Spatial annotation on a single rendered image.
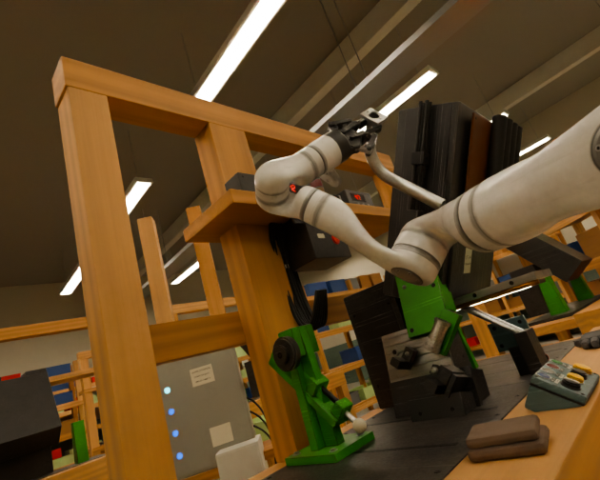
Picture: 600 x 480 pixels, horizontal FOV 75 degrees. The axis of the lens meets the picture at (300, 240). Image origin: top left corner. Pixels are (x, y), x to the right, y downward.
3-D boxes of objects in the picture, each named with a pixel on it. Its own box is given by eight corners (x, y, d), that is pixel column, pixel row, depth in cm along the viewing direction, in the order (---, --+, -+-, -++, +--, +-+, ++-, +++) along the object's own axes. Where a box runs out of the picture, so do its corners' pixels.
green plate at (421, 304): (467, 329, 95) (443, 252, 105) (450, 326, 90) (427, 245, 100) (426, 341, 102) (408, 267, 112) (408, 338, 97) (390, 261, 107)
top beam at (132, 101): (395, 170, 200) (390, 155, 202) (65, 84, 92) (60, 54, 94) (381, 179, 205) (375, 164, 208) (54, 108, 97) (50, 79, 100)
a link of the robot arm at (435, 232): (438, 246, 78) (535, 204, 53) (419, 286, 75) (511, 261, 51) (399, 221, 77) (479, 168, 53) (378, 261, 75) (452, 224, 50)
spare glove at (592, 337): (576, 343, 121) (572, 335, 122) (616, 333, 116) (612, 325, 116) (576, 353, 105) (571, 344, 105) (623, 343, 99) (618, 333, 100)
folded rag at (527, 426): (551, 433, 55) (541, 411, 56) (550, 454, 48) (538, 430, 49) (480, 444, 60) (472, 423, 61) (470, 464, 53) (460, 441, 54)
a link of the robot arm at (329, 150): (313, 167, 95) (295, 179, 92) (315, 128, 86) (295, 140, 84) (341, 186, 91) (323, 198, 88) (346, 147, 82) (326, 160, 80)
